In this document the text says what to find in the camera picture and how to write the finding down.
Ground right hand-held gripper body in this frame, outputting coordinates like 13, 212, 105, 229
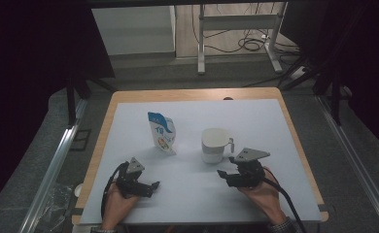
230, 147, 271, 189

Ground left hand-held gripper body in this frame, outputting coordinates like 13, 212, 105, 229
116, 156, 148, 199

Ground white and blue pouch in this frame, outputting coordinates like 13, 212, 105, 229
147, 111, 178, 156

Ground person's left hand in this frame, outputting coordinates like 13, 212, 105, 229
100, 182, 141, 230

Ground person's right hand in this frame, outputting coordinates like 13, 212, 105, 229
238, 169, 288, 225

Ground white table sheet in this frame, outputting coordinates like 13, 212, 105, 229
79, 98, 323, 226

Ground clear plastic bag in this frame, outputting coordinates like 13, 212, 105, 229
34, 182, 74, 233

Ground black metal stand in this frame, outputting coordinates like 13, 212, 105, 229
280, 53, 345, 127
65, 75, 118, 128

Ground white power strip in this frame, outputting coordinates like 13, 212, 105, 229
289, 65, 307, 81

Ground white board panel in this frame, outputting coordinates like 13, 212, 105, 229
90, 5, 177, 56

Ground black curtain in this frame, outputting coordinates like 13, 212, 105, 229
0, 0, 116, 215
279, 0, 379, 161

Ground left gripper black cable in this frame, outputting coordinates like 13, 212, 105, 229
100, 161, 129, 221

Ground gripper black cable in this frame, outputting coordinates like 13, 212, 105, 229
100, 161, 129, 221
261, 166, 309, 233

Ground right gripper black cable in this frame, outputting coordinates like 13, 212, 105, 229
261, 166, 309, 233

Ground black square floor frame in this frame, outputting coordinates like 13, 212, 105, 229
69, 128, 92, 152

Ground aluminium floor rail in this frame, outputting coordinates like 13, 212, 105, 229
316, 94, 379, 233
17, 98, 88, 233

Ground tangled black floor cables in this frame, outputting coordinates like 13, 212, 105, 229
190, 3, 301, 55

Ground white metal desk frame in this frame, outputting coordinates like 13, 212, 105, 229
196, 1, 290, 76

